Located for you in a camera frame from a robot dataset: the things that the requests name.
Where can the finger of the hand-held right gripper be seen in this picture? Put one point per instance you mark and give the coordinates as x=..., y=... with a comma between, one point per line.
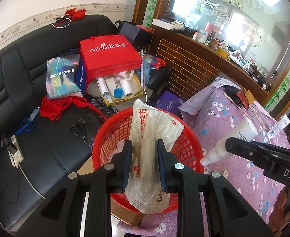
x=248, y=150

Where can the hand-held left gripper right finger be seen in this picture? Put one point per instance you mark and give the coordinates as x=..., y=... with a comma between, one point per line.
x=161, y=170

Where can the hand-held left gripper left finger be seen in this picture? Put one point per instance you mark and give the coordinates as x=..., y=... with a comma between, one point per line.
x=126, y=163

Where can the white tube bottle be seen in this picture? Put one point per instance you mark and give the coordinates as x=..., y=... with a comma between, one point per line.
x=233, y=140

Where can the red plastic basket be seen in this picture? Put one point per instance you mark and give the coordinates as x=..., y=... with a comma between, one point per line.
x=187, y=148

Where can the white red-print plastic bag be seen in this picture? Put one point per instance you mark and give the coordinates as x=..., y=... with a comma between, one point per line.
x=145, y=133

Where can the person's right hand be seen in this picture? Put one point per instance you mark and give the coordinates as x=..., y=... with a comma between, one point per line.
x=285, y=202

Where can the wooden ruler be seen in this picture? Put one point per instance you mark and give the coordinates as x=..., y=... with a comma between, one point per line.
x=258, y=117

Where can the clear plastic strip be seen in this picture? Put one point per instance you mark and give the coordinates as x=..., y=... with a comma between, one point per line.
x=278, y=127

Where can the wooden chopstick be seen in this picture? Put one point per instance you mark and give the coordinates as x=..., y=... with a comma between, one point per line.
x=235, y=105

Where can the cardboard box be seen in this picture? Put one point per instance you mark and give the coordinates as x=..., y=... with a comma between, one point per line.
x=127, y=213

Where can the red packet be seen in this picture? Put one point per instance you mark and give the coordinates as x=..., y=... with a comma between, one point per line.
x=242, y=100

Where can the black plastic bag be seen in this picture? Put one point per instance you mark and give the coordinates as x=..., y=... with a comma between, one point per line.
x=85, y=128

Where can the yellow tape roll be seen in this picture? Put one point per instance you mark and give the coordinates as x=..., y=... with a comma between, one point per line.
x=250, y=96

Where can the black pouch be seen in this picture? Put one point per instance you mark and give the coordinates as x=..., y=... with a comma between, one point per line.
x=232, y=93

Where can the yellow box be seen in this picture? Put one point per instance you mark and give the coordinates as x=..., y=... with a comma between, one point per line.
x=135, y=96

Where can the blue roll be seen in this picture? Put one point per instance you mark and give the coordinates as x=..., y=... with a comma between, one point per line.
x=118, y=93

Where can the purple bag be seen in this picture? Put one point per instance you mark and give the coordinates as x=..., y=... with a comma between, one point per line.
x=169, y=101

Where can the clear film roll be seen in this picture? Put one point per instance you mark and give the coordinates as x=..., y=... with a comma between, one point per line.
x=125, y=87

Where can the black leather sofa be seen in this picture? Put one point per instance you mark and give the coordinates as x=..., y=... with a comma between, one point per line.
x=51, y=140

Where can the printed paper roll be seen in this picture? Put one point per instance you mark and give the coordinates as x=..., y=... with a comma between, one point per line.
x=103, y=86

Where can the blue cloth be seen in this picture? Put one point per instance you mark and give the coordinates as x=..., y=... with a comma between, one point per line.
x=147, y=73

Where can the white perforated strip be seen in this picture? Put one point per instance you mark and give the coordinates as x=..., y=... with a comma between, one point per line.
x=141, y=71

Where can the red cloth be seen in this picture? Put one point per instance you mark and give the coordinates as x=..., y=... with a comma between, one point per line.
x=51, y=108

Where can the blue paper bag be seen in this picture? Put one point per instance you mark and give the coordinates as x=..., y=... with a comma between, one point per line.
x=81, y=79

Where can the yellow tin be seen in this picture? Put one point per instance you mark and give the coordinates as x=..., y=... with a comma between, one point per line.
x=222, y=53

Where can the wooden brick-pattern counter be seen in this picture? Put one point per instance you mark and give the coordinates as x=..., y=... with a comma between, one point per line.
x=191, y=66

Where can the red gift bag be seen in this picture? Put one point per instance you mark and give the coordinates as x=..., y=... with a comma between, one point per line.
x=110, y=59

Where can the red and blue bag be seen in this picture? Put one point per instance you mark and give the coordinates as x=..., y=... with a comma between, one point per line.
x=154, y=61

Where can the iridescent shopping bag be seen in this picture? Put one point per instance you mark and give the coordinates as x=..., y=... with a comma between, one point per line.
x=61, y=79

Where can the white power strip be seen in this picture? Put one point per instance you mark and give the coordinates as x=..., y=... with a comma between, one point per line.
x=14, y=154

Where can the black plug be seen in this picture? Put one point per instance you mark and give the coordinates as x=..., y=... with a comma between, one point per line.
x=8, y=144

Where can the metal pot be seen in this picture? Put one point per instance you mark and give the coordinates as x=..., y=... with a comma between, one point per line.
x=201, y=35

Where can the red box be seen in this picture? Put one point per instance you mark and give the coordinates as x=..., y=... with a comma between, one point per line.
x=211, y=28

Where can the dark navy paper bag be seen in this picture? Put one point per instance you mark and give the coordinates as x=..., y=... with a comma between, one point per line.
x=129, y=33

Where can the glass partition window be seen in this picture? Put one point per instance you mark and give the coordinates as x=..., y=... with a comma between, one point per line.
x=246, y=12

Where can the white flat box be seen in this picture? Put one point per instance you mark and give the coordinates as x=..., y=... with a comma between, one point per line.
x=167, y=24

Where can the red fabric bundle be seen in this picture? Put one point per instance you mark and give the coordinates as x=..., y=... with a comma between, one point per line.
x=74, y=13

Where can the bamboo wall decoration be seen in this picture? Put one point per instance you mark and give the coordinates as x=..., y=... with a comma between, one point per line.
x=152, y=5
x=280, y=90

